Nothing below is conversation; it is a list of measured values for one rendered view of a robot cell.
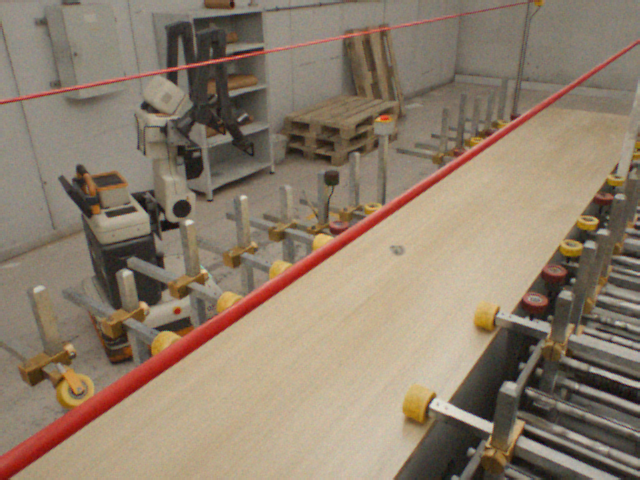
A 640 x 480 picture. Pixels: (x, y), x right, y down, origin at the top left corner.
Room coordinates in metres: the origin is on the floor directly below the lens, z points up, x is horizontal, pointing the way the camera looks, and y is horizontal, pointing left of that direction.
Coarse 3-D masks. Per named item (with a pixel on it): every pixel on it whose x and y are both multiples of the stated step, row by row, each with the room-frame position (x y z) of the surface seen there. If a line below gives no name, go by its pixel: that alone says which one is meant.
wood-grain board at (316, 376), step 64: (576, 128) 3.57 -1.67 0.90; (448, 192) 2.47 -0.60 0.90; (512, 192) 2.46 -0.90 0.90; (576, 192) 2.45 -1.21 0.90; (384, 256) 1.83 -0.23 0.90; (448, 256) 1.82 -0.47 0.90; (512, 256) 1.82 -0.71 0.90; (256, 320) 1.42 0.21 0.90; (320, 320) 1.41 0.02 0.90; (384, 320) 1.41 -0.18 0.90; (448, 320) 1.41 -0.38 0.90; (192, 384) 1.13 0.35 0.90; (256, 384) 1.13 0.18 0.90; (320, 384) 1.12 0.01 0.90; (384, 384) 1.12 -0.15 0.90; (448, 384) 1.12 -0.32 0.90; (64, 448) 0.91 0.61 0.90; (128, 448) 0.91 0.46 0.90; (192, 448) 0.91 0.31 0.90; (256, 448) 0.91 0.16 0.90; (320, 448) 0.91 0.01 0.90; (384, 448) 0.91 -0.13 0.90
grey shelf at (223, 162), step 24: (192, 24) 4.56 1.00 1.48; (216, 24) 5.37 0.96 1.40; (240, 24) 5.45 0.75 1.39; (264, 24) 5.25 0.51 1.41; (240, 48) 4.98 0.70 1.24; (240, 72) 5.47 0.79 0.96; (264, 72) 5.30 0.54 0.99; (240, 96) 5.49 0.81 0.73; (264, 96) 5.31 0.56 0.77; (264, 120) 5.32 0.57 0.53; (216, 144) 4.67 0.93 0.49; (264, 144) 5.33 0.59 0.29; (216, 168) 5.06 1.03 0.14; (240, 168) 5.06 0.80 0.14
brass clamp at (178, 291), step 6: (204, 270) 1.62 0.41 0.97; (180, 276) 1.57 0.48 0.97; (186, 276) 1.58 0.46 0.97; (198, 276) 1.58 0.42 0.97; (204, 276) 1.60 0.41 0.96; (168, 282) 1.54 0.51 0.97; (180, 282) 1.54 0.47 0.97; (186, 282) 1.54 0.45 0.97; (198, 282) 1.58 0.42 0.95; (204, 282) 1.60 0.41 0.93; (168, 288) 1.53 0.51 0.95; (174, 288) 1.52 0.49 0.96; (180, 288) 1.51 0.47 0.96; (186, 288) 1.53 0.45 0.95; (174, 294) 1.52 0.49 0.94; (180, 294) 1.51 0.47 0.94; (186, 294) 1.53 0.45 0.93
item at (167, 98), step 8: (152, 80) 2.86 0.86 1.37; (160, 80) 2.79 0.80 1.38; (152, 88) 2.79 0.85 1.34; (160, 88) 2.73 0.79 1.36; (168, 88) 2.73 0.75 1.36; (176, 88) 2.76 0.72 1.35; (144, 96) 2.81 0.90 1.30; (152, 96) 2.73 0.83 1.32; (160, 96) 2.71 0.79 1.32; (168, 96) 2.73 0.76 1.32; (176, 96) 2.75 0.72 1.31; (184, 96) 2.78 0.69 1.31; (152, 104) 2.70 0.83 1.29; (160, 104) 2.70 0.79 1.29; (168, 104) 2.72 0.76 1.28; (176, 104) 2.74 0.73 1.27; (184, 104) 2.77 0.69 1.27; (168, 112) 2.72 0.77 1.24; (176, 112) 2.74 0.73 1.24
